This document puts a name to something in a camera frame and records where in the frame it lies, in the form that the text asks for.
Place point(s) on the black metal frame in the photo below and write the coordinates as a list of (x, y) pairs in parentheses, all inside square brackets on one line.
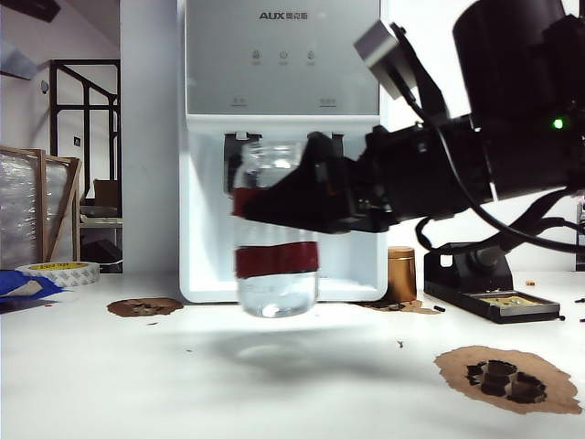
[(87, 107)]

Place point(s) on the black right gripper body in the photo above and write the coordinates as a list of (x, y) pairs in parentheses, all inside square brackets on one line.
[(420, 169)]

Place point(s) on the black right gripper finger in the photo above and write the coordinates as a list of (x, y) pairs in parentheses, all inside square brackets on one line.
[(311, 201), (317, 146)]

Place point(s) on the round wall hook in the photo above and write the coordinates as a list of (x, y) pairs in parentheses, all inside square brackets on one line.
[(44, 87)]

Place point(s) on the white double-sided tape roll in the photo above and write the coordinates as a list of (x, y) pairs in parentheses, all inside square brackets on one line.
[(59, 273)]

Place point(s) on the glass bottle with red bands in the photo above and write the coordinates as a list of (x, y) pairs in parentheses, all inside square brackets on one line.
[(274, 270)]

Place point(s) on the white AUX water dispenser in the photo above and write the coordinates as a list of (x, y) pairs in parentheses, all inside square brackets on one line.
[(283, 68)]

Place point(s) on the gold metal canister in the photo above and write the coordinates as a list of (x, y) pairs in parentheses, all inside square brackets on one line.
[(402, 274)]

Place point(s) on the black soldering iron stand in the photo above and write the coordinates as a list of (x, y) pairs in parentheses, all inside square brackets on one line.
[(448, 279)]

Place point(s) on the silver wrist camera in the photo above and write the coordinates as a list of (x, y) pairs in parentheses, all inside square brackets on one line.
[(379, 46)]

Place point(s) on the black soldering iron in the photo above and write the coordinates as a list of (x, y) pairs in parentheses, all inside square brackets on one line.
[(486, 258)]

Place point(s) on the brown patch with black scraps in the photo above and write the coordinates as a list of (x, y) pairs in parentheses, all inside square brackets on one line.
[(557, 388)]

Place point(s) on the grey dispenser tap lever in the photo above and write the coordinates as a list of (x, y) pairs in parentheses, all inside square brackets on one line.
[(232, 155), (339, 146)]

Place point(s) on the brown cardboard box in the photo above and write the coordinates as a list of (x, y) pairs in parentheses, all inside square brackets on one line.
[(107, 192)]

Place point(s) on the wooden frame with bubble wrap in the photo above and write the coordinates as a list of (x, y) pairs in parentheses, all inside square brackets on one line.
[(41, 206)]

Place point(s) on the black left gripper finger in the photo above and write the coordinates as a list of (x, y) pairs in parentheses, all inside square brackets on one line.
[(48, 8), (16, 59)]

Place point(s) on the blue cloth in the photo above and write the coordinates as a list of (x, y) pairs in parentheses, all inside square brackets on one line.
[(13, 283)]

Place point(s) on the small black screw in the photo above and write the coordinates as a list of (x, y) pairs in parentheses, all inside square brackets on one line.
[(438, 309)]

